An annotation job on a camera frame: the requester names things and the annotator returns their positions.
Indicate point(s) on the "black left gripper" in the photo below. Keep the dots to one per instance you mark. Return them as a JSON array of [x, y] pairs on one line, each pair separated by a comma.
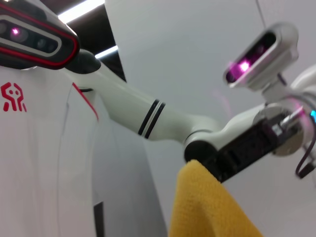
[[242, 153]]

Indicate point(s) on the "yellow towel with black edge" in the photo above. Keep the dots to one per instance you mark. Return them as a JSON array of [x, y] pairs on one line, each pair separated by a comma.
[[205, 209]]

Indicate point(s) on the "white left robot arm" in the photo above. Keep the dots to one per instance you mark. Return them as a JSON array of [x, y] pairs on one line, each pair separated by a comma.
[[128, 108]]

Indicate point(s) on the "short ceiling light strip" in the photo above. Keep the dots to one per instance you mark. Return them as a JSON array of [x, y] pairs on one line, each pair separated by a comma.
[[106, 51]]

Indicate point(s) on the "white robot torso red logo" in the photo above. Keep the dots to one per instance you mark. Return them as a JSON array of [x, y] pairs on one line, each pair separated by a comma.
[[37, 160]]

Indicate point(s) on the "long ceiling light strip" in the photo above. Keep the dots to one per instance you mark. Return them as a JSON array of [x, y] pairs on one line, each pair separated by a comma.
[[81, 11]]

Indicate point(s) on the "black robot head red trim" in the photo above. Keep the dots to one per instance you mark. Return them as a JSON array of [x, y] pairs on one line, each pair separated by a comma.
[[37, 44]]

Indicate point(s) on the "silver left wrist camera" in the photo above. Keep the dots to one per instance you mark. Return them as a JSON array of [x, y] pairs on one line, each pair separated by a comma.
[[271, 56]]

